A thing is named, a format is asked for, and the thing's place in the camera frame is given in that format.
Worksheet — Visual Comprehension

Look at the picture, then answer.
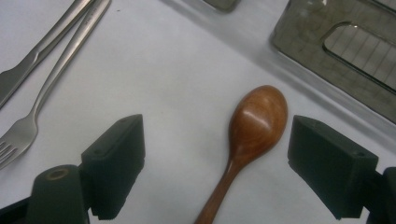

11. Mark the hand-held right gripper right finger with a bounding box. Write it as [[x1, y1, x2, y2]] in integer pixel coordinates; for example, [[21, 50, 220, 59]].
[[288, 115, 396, 224]]

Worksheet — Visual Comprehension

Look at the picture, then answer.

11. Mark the brown wooden spoon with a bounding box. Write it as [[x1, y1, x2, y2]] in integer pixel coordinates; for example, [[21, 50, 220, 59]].
[[194, 84, 289, 224]]

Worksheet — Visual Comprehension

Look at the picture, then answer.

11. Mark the metal fork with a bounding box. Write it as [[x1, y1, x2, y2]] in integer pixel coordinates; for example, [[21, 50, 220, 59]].
[[0, 0, 112, 171]]

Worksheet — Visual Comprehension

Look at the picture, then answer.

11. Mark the smoky clear plastic bin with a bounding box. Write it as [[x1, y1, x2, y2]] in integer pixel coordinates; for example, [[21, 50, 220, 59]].
[[270, 0, 396, 124], [202, 0, 242, 13]]

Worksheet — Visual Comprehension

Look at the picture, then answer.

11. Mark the metal table knife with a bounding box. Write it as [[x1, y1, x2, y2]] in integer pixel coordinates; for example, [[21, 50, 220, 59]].
[[0, 0, 94, 110]]

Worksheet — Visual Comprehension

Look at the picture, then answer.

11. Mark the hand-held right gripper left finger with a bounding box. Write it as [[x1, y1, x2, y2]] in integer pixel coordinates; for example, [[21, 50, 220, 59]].
[[26, 114, 147, 224]]

